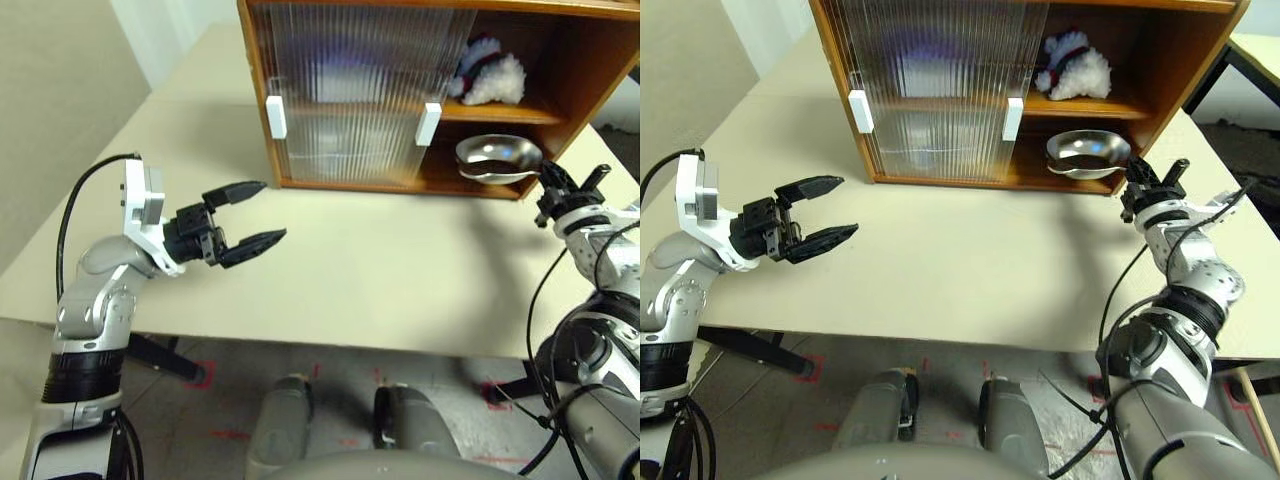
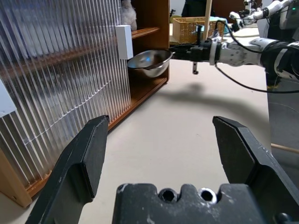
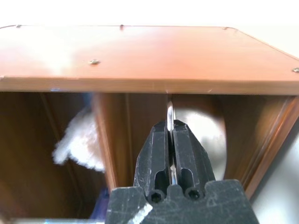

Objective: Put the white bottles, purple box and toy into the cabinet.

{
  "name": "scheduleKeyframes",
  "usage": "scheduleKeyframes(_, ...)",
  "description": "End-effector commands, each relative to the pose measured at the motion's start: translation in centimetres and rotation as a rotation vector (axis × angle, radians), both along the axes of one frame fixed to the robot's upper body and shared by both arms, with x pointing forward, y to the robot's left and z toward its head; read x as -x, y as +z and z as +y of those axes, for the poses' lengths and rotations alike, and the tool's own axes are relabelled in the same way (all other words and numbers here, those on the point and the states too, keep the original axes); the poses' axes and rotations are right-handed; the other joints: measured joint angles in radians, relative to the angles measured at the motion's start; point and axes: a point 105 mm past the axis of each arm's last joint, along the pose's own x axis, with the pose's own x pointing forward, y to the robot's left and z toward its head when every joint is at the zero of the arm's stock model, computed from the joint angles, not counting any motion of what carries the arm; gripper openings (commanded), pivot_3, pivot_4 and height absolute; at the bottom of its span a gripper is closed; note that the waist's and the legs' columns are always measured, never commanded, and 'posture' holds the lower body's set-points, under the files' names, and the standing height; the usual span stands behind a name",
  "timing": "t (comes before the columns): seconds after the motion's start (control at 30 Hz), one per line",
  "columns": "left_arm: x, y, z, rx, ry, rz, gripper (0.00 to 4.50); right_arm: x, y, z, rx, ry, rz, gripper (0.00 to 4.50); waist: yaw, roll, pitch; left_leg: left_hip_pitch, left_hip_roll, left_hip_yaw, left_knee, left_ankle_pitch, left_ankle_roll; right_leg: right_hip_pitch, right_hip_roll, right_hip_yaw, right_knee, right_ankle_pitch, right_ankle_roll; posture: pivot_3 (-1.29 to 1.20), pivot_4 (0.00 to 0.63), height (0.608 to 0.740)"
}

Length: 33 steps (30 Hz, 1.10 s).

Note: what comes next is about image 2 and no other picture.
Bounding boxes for woven wicker basket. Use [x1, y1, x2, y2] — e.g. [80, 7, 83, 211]
[172, 16, 226, 44]

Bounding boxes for light wooden pole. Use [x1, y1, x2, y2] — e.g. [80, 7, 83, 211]
[205, 0, 213, 40]

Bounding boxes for brown wooden cabinet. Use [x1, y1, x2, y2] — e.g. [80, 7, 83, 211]
[0, 0, 171, 208]

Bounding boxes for light blue cloth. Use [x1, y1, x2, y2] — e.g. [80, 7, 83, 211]
[199, 15, 231, 32]

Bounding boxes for white rectangular door handle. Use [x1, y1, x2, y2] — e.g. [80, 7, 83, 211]
[115, 24, 134, 60]
[0, 79, 17, 118]

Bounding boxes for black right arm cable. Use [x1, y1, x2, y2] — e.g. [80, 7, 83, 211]
[214, 19, 299, 93]

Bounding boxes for thin light wooden stick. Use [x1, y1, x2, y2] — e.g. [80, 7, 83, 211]
[270, 143, 299, 154]

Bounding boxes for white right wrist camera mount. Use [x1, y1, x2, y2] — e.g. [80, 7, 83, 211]
[208, 36, 222, 66]

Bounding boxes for white red green plush toy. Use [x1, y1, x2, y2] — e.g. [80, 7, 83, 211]
[120, 0, 138, 32]

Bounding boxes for ribbed translucent sliding door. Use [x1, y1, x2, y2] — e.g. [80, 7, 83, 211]
[102, 0, 131, 122]
[0, 0, 117, 187]

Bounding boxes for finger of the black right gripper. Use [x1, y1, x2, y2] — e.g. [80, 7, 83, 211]
[171, 52, 192, 61]
[169, 45, 192, 54]

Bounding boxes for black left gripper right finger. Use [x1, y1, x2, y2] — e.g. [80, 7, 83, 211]
[211, 116, 299, 224]

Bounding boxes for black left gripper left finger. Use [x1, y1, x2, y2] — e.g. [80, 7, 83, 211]
[25, 114, 110, 224]

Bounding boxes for steel bowl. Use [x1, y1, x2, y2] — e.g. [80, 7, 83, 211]
[127, 49, 176, 79]

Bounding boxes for black device with green light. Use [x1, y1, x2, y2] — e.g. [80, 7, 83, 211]
[266, 0, 299, 45]

